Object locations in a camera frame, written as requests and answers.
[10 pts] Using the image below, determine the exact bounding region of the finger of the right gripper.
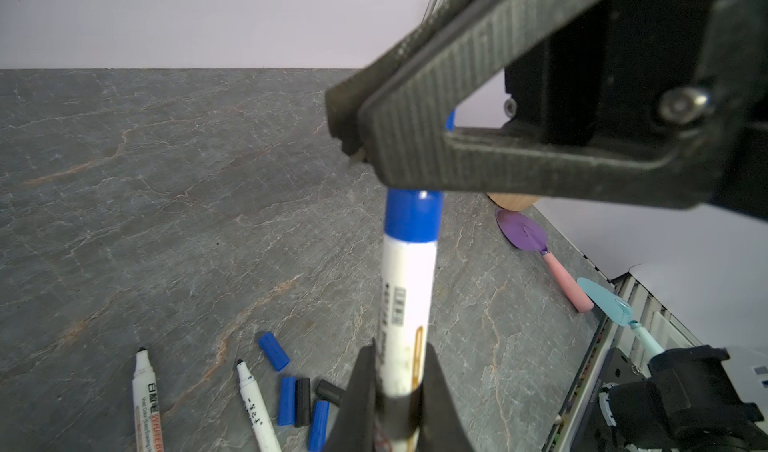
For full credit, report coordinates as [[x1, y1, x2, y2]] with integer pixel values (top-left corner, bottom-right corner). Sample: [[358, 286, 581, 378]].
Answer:
[[325, 0, 541, 156]]

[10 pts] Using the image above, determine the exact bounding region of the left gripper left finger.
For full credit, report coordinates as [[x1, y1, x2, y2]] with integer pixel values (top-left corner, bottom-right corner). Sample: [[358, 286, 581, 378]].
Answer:
[[323, 342, 376, 452]]

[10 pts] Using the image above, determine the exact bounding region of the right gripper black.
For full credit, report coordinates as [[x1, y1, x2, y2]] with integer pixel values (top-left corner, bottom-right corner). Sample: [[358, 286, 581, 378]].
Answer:
[[357, 0, 767, 220]]

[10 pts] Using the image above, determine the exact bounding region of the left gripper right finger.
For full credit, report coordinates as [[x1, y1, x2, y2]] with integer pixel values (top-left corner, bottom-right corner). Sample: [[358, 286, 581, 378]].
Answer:
[[417, 343, 474, 452]]

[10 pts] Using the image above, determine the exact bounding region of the blue pen cap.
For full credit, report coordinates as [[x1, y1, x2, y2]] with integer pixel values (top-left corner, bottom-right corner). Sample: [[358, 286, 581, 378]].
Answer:
[[308, 400, 330, 452], [257, 332, 290, 372], [383, 108, 457, 244], [277, 376, 296, 427]]

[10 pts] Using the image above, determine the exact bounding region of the purple trowel pink handle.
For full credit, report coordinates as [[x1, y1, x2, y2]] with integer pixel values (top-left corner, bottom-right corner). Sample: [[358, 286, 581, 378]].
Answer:
[[495, 209, 594, 313]]

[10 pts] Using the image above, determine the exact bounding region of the light blue garden trowel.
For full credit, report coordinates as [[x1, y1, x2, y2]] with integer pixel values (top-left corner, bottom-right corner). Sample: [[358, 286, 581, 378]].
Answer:
[[576, 278, 665, 357]]

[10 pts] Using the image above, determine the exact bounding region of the white marker pen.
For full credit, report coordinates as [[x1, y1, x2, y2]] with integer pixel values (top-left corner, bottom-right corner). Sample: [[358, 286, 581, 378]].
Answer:
[[132, 347, 165, 452], [236, 359, 282, 452], [374, 232, 438, 451]]

